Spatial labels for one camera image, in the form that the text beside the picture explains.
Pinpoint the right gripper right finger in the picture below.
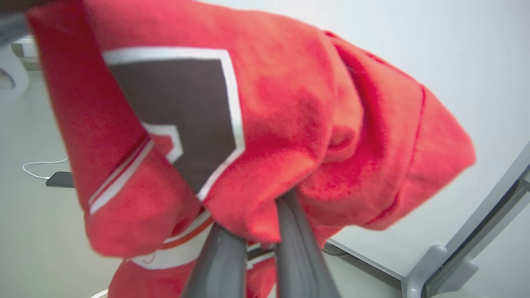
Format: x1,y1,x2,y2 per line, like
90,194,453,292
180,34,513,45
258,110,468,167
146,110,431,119
275,190,342,298

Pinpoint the black smartphone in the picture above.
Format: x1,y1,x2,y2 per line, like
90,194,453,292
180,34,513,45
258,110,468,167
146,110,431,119
46,171,75,188

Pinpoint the red sports jersey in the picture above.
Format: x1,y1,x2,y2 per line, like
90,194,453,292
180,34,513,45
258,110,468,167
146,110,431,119
26,0,477,298

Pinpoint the narrow white partition panel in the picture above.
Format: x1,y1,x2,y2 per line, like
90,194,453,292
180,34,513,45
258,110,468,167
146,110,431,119
426,157,530,296

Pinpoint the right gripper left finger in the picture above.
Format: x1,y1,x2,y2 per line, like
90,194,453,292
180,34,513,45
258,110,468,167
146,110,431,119
181,223,248,298

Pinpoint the wide white partition panel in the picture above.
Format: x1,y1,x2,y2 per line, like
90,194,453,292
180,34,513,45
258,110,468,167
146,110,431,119
199,0,530,298

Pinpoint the thin white charging cable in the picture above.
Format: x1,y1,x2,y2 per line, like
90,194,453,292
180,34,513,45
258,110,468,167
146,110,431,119
23,156,69,180

